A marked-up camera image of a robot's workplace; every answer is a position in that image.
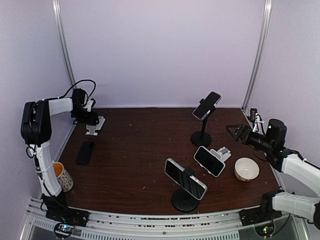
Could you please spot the black round-base phone stand rear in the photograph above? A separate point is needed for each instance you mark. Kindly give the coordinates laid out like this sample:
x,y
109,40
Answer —
x,y
202,138

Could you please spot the black round-base stand front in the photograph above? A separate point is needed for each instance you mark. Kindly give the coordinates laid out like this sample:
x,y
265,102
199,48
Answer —
x,y
183,201

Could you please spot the floral mug yellow inside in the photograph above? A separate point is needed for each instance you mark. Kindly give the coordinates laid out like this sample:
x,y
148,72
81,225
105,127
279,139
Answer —
x,y
63,177

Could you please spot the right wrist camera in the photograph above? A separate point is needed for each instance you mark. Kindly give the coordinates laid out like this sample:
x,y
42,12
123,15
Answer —
x,y
255,119

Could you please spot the white folding phone stand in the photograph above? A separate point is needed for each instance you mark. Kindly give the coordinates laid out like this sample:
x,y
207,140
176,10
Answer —
x,y
93,129

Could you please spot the front aluminium rail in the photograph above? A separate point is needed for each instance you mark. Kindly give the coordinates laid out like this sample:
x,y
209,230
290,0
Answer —
x,y
225,225

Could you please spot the left aluminium frame post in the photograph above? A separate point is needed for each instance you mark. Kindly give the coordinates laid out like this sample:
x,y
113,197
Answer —
x,y
63,43

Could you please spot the smartphone on white stand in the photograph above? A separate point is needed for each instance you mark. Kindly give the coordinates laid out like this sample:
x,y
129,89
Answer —
x,y
207,160

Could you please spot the white folding stand right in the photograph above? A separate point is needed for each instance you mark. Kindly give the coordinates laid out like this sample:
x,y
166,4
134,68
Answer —
x,y
223,154

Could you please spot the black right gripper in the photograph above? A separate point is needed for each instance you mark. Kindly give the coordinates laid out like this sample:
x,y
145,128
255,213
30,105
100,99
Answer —
x,y
239,132

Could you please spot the aluminium frame post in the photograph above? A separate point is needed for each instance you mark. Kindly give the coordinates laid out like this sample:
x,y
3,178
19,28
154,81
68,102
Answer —
x,y
264,31
63,43

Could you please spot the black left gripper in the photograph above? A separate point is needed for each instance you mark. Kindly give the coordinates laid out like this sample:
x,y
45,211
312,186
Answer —
x,y
91,120

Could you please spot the black smartphone no case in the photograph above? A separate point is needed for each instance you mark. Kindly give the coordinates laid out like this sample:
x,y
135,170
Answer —
x,y
85,153

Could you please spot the smartphone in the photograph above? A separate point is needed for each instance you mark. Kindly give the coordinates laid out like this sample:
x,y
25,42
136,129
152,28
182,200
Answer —
x,y
206,106
188,182
207,160

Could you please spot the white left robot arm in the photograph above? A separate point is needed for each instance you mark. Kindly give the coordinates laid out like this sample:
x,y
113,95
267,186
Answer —
x,y
36,131

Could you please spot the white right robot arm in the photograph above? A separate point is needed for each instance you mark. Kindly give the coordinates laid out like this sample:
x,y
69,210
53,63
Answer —
x,y
287,161

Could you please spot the white ceramic bowl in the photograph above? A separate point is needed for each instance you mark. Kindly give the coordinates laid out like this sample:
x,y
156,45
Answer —
x,y
246,169

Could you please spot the right aluminium frame post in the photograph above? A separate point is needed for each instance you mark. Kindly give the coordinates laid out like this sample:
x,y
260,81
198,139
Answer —
x,y
264,31

